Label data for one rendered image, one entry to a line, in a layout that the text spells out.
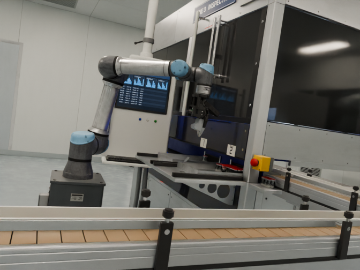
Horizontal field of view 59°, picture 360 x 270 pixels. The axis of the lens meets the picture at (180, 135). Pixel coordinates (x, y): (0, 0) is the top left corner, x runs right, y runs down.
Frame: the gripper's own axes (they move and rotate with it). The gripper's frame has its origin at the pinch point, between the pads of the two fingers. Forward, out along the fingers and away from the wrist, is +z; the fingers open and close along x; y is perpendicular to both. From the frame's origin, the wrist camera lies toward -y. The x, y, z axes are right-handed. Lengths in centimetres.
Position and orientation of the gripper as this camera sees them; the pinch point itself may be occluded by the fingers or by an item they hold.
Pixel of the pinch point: (200, 134)
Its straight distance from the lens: 164.8
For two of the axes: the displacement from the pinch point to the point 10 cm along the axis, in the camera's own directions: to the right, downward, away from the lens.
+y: -9.0, -1.2, -4.2
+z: -1.5, 9.9, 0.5
